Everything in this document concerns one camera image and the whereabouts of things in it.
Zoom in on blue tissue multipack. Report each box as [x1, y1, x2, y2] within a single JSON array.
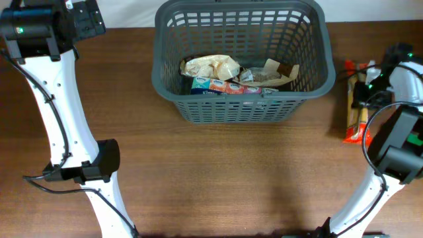
[[190, 77, 278, 95]]

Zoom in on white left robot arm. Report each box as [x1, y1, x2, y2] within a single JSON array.
[[1, 0, 139, 237]]

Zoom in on grey plastic slotted basket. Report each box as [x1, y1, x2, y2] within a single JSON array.
[[151, 0, 336, 124]]

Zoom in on beige food bag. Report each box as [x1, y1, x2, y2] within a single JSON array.
[[180, 55, 241, 81]]

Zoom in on brown clear snack bag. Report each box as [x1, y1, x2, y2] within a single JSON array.
[[233, 59, 299, 88]]

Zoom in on red spaghetti packet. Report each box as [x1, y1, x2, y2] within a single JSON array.
[[343, 71, 372, 145]]

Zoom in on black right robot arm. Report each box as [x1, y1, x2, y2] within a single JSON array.
[[309, 43, 422, 237]]

